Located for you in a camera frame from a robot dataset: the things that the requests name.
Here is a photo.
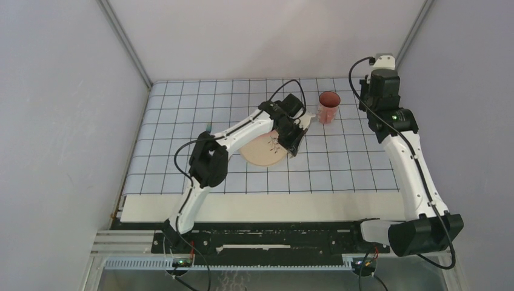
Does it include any pink patterned mug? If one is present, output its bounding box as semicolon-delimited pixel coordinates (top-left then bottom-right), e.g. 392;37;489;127
317;91;341;124

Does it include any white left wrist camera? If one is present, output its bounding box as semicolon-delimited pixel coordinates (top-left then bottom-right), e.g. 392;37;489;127
298;112;316;130

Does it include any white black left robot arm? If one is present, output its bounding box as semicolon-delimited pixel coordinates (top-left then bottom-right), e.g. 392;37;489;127
163;94;310;253

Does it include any white slotted cable duct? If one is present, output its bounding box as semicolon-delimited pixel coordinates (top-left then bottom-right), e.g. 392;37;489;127
104;256;353;271

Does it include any cream pink branch plate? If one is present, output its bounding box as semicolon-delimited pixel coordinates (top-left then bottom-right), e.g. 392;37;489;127
239;130;288;167

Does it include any white checked tablecloth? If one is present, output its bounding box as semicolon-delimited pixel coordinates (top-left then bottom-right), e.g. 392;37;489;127
122;78;399;195

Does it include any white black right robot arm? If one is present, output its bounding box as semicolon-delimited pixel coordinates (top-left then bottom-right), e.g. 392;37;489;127
350;69;464;256

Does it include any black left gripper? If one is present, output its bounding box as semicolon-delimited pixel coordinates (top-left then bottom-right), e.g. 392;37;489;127
275;121;308;157

